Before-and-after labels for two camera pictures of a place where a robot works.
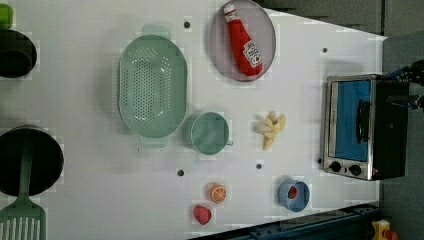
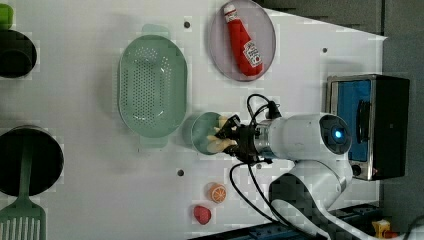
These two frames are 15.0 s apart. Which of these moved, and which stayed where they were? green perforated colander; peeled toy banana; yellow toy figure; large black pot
Moved: peeled toy banana
Stayed: green perforated colander; yellow toy figure; large black pot
